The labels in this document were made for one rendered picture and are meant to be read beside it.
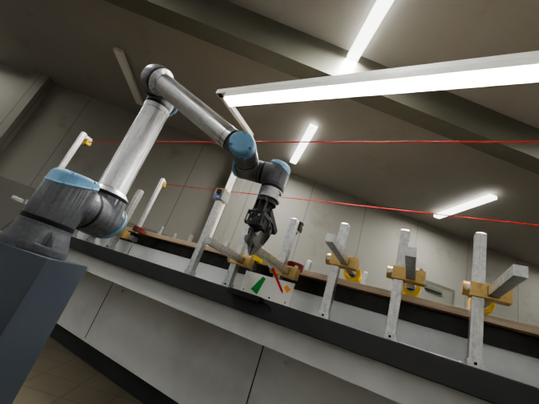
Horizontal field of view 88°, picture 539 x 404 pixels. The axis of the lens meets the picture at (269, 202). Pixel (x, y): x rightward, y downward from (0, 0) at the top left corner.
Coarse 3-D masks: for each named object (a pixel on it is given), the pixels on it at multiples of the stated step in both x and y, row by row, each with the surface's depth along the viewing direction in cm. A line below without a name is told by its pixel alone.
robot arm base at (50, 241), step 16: (16, 224) 81; (32, 224) 82; (48, 224) 84; (0, 240) 78; (16, 240) 78; (32, 240) 80; (48, 240) 83; (64, 240) 88; (48, 256) 82; (64, 256) 88
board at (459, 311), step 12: (168, 240) 190; (180, 240) 185; (216, 252) 169; (264, 264) 152; (312, 276) 138; (324, 276) 136; (348, 288) 133; (360, 288) 127; (372, 288) 125; (408, 300) 117; (420, 300) 116; (444, 312) 113; (456, 312) 109; (468, 312) 107; (492, 324) 105; (504, 324) 102; (516, 324) 100; (528, 324) 99
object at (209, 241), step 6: (210, 240) 116; (216, 240) 119; (210, 246) 120; (216, 246) 119; (222, 246) 123; (222, 252) 126; (228, 252) 127; (234, 252) 132; (234, 258) 132; (240, 258) 136; (252, 270) 149
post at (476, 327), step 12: (480, 240) 102; (480, 252) 101; (480, 264) 99; (480, 276) 98; (480, 300) 95; (480, 312) 93; (468, 324) 96; (480, 324) 92; (468, 336) 93; (480, 336) 90; (468, 348) 91; (480, 348) 89; (480, 360) 88
